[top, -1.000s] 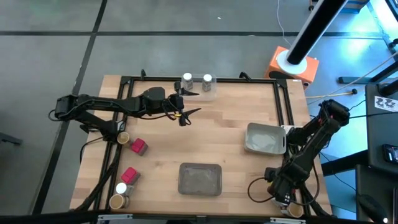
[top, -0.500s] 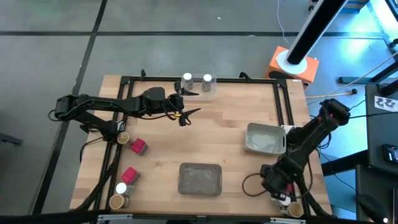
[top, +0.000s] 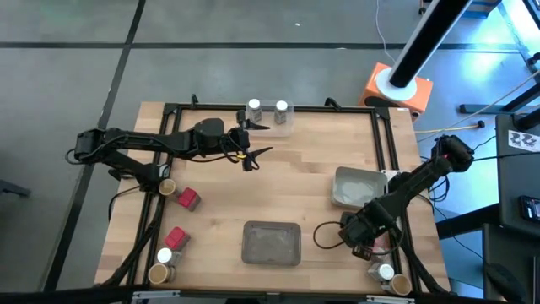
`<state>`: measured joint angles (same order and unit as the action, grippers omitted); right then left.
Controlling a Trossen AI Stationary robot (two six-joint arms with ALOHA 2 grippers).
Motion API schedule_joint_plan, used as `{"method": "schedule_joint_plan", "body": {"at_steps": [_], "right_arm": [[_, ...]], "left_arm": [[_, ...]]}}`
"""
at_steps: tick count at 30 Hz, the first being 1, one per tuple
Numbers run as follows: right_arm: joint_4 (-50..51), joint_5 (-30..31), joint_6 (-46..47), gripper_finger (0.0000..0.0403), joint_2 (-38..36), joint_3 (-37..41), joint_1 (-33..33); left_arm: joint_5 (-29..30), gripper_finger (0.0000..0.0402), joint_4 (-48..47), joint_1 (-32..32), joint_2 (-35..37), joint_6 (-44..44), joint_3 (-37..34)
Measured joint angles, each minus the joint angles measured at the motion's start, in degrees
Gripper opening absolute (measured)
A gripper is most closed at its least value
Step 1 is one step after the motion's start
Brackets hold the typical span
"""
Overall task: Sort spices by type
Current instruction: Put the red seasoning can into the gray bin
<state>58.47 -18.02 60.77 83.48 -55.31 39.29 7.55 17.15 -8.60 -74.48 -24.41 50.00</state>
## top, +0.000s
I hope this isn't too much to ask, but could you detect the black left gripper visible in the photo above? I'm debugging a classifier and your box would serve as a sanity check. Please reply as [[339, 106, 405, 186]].
[[227, 111, 274, 172]]

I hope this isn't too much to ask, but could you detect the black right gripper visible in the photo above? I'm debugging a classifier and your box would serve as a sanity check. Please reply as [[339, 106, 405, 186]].
[[339, 210, 396, 261]]

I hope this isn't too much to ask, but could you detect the red cube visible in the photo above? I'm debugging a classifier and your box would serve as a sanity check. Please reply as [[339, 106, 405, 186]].
[[175, 187, 202, 213], [371, 234, 393, 258], [163, 225, 192, 252]]

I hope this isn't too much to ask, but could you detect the white-lid spice jar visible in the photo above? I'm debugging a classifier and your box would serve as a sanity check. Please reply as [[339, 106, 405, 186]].
[[273, 100, 290, 126], [367, 260, 397, 283], [246, 98, 263, 123], [155, 247, 183, 268]]

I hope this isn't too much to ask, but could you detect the brown cup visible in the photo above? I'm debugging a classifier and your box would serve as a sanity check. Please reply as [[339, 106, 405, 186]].
[[381, 273, 413, 296], [158, 177, 178, 198], [147, 263, 176, 285]]

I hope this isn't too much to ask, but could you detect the light grey plastic bin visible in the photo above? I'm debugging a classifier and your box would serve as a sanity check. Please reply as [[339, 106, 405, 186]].
[[331, 166, 389, 210]]

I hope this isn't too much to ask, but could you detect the clear plastic bin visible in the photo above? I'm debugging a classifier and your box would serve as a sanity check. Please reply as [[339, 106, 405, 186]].
[[246, 99, 295, 138]]

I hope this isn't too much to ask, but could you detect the dark grey plastic bin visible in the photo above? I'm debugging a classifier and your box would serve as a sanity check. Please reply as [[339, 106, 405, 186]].
[[241, 220, 303, 266]]

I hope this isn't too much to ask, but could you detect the black slanted support bar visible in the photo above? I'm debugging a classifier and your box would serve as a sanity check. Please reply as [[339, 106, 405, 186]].
[[434, 202, 501, 241]]

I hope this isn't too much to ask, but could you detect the white round disc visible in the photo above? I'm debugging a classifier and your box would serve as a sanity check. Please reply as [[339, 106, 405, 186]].
[[375, 67, 419, 102]]

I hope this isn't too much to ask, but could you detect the black computer mouse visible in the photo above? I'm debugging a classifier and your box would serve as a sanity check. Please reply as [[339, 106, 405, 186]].
[[484, 263, 528, 304]]

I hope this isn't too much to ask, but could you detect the black desk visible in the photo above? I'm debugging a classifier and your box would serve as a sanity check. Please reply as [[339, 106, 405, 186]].
[[480, 111, 540, 304]]

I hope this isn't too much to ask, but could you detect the orange box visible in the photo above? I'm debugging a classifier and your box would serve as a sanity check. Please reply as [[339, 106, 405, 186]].
[[358, 62, 435, 123]]

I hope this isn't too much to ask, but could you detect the black phone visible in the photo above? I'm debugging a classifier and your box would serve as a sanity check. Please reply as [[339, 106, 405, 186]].
[[518, 195, 540, 224]]

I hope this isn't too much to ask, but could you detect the black stand base bar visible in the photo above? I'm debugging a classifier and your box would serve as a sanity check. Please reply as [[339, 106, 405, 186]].
[[458, 82, 540, 116]]

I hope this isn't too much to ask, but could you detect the white marker paper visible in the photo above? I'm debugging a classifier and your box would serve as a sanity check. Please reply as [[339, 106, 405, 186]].
[[508, 129, 540, 153]]

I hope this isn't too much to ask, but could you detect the black table edge beam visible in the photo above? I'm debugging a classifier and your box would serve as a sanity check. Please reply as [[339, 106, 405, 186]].
[[0, 283, 540, 304]]

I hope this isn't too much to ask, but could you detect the black floor stand foot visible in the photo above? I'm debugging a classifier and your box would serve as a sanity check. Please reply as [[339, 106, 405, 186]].
[[0, 179, 33, 198]]

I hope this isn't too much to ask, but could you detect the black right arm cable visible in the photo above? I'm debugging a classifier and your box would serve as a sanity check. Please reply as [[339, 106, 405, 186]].
[[312, 220, 354, 251]]

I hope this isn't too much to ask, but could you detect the silver metal bracket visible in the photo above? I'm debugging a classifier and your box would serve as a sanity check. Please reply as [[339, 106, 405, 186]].
[[132, 290, 181, 304], [365, 294, 417, 304]]

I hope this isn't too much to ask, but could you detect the black cable bundle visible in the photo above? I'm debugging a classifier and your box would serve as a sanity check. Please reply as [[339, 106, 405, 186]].
[[100, 192, 168, 288], [391, 219, 451, 295]]

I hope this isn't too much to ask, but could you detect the black metal table frame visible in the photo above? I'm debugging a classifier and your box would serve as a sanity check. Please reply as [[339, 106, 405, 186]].
[[126, 93, 423, 295]]

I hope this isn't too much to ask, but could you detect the beige floor cable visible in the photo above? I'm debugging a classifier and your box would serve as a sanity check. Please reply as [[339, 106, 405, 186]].
[[415, 122, 482, 134]]

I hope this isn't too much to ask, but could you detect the thin black curved cable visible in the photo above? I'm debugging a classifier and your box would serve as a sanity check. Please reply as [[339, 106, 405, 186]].
[[107, 185, 143, 223]]

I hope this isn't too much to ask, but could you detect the thin white floor cable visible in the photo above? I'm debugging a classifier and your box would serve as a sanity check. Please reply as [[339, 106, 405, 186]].
[[374, 0, 397, 64]]

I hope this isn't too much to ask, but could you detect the black camera pole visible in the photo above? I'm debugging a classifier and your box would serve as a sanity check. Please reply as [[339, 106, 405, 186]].
[[387, 0, 473, 89]]

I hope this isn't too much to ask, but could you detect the beige rope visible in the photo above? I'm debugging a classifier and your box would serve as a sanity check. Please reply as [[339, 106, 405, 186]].
[[417, 69, 540, 144]]

